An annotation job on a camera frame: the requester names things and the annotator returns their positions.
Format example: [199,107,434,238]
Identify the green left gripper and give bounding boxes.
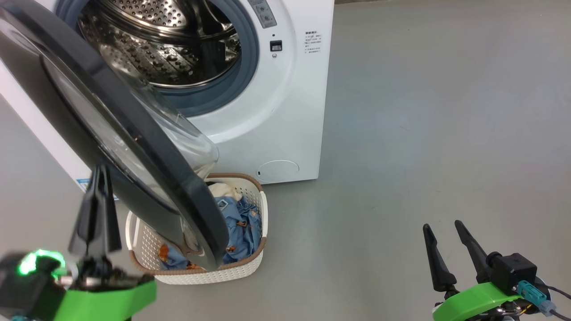
[54,164,157,321]

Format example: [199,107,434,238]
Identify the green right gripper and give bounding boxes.
[422,220,522,321]

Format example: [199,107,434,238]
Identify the round black glass washer door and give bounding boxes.
[0,0,229,271]

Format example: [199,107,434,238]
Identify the cream garment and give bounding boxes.
[207,182,244,201]

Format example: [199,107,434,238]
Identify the blue cartoon-print garment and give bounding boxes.
[158,196,262,271]

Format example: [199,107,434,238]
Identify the white front-load washing machine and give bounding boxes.
[0,0,335,199]

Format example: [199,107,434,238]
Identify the cream perforated laundry basket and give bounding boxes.
[125,173,268,285]

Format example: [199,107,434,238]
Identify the round white filter cover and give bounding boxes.
[257,160,300,183]

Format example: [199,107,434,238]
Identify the printed text label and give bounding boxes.
[305,30,323,54]

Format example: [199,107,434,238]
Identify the grey warning sticker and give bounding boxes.
[248,0,277,29]

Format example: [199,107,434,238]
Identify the teal camera cable connector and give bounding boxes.
[517,280,557,317]

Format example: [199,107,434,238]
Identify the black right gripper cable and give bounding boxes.
[542,285,571,321]

